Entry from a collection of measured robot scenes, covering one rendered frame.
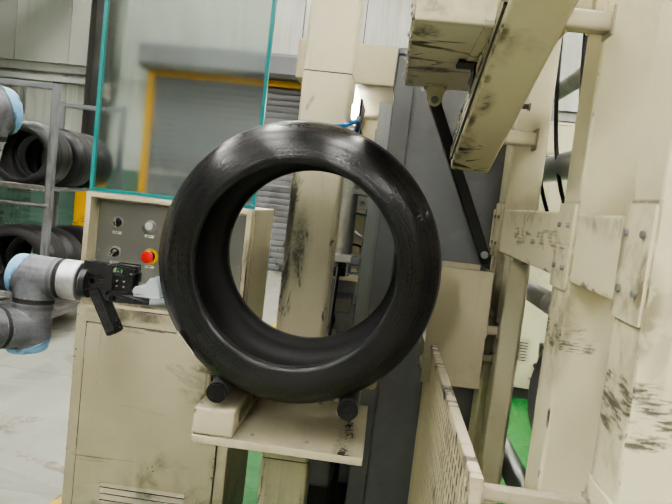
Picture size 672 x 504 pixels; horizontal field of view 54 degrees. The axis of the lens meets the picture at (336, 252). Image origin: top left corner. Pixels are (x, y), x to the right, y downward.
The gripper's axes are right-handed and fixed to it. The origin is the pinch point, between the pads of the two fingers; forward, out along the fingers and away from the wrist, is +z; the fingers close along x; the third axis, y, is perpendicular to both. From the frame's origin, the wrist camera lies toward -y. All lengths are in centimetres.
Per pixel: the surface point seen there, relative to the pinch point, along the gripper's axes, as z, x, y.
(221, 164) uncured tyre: 11.4, -12.0, 31.8
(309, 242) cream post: 26.4, 28.5, 15.3
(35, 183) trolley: -214, 326, 7
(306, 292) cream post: 27.2, 28.4, 2.1
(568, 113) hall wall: 302, 922, 195
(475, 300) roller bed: 70, 22, 7
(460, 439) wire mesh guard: 61, -45, -5
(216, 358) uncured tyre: 14.9, -12.3, -7.5
